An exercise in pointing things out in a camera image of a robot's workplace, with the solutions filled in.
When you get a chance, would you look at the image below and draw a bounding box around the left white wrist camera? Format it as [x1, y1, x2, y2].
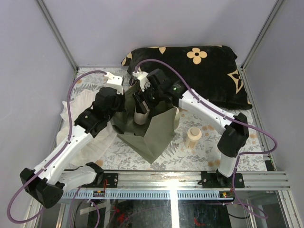
[105, 72, 124, 95]

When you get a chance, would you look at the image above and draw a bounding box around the floral table mat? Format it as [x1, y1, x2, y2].
[72, 68, 267, 171]

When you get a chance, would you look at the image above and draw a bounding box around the white cloth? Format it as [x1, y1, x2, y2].
[56, 90, 119, 167]

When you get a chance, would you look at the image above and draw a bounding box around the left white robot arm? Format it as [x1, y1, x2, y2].
[20, 87, 125, 209]

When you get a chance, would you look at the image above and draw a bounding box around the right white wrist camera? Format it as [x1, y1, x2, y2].
[133, 71, 151, 92]

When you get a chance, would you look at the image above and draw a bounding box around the purple cable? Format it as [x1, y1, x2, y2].
[134, 59, 278, 219]
[6, 70, 107, 224]

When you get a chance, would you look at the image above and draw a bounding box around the green canvas bag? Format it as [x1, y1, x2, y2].
[111, 84, 177, 163]

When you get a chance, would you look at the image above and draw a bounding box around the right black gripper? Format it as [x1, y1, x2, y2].
[133, 82, 163, 114]

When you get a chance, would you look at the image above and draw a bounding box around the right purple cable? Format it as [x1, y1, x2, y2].
[134, 59, 278, 219]

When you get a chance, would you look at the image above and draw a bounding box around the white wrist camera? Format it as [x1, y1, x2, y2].
[133, 71, 151, 92]
[105, 72, 124, 95]

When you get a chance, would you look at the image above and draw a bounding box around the black floral pillow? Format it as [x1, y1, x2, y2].
[121, 46, 252, 110]

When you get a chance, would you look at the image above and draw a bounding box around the beige bottle wooden cap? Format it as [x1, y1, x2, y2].
[133, 106, 150, 125]
[184, 127, 202, 149]

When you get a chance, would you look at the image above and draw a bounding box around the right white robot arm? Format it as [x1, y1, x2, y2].
[132, 69, 249, 188]

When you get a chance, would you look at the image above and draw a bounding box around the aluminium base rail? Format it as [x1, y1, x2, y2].
[104, 171, 290, 191]

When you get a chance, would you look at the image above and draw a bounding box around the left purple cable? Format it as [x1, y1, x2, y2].
[6, 70, 107, 224]

